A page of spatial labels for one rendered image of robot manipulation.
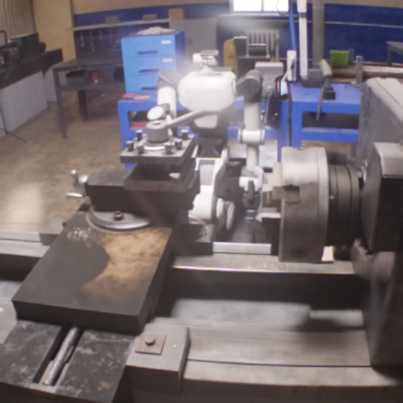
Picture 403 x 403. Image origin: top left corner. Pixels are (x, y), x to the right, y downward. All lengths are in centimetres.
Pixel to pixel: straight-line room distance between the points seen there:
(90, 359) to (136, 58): 229
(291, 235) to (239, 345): 28
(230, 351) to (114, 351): 25
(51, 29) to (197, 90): 689
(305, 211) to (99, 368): 51
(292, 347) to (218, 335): 17
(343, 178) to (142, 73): 220
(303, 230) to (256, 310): 43
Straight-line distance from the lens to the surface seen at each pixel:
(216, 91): 211
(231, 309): 122
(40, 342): 100
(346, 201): 88
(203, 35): 759
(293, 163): 87
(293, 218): 84
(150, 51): 289
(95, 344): 96
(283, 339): 99
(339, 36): 802
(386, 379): 96
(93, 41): 540
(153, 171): 118
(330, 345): 99
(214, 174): 216
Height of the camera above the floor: 155
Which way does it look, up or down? 29 degrees down
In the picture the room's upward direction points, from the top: 3 degrees counter-clockwise
